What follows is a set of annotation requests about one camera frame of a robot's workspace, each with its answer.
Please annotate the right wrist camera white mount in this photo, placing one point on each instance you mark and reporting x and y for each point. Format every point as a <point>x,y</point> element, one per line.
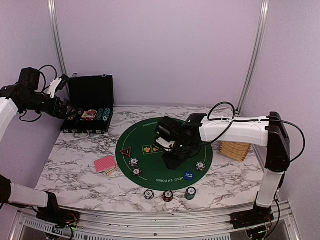
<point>167,132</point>

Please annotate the black red triangle dealer button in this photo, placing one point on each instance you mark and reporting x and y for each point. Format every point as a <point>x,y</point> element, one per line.
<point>126,151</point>

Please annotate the card decks in case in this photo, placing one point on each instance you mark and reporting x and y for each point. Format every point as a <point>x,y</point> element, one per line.
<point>89,115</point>

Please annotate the green chip row in case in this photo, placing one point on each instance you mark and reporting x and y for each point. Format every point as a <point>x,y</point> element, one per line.
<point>99,114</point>

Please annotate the black poker chip case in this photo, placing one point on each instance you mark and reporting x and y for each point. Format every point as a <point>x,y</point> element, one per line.
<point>90,93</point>

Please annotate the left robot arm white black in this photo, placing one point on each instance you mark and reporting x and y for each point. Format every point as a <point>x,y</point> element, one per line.
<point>24,150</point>

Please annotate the aluminium frame post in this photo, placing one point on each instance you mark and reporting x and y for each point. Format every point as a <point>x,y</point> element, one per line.
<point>258,43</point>
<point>53,17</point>

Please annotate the teal chip row in case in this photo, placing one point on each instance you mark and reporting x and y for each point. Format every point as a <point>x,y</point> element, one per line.
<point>106,114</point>

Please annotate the blue white chip stack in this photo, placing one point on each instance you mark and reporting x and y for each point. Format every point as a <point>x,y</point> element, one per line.
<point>148,194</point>

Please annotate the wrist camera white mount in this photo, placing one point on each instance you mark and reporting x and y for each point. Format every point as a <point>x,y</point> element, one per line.
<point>167,132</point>
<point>57,85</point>

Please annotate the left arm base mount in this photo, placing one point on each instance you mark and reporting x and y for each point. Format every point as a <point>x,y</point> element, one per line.
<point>61,218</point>

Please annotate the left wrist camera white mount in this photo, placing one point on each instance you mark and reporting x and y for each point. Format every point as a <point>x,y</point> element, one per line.
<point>57,85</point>

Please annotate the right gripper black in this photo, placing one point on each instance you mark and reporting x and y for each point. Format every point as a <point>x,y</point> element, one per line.
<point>174,164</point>

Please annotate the blue small blind button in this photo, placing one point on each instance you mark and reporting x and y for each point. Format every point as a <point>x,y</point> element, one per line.
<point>188,175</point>

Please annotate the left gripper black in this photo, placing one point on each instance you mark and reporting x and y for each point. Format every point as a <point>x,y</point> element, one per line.
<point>61,113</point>

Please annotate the front aluminium rail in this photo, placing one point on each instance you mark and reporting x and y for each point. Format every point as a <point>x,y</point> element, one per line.
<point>212,224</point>

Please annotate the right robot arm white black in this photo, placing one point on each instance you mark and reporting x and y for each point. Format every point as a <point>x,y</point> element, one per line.
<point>264,131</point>

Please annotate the left aluminium frame post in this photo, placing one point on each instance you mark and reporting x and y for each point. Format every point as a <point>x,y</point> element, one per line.
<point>53,17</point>

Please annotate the round green poker mat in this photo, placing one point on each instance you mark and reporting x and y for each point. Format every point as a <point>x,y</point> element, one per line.
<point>154,173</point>

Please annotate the woven bamboo tray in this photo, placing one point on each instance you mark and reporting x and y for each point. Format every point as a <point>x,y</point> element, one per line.
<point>235,150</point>

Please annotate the teal black chip stack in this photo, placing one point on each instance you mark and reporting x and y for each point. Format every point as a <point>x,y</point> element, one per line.
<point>190,193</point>

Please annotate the red backed card deck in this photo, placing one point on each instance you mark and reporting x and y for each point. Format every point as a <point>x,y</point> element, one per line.
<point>101,165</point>

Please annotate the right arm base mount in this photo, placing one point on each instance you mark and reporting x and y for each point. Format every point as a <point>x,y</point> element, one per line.
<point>250,218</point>

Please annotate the brown black chip stack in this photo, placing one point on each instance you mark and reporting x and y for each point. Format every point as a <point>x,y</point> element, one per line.
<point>168,196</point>

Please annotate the right aluminium frame post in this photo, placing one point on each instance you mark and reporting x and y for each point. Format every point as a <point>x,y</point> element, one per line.
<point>258,43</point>

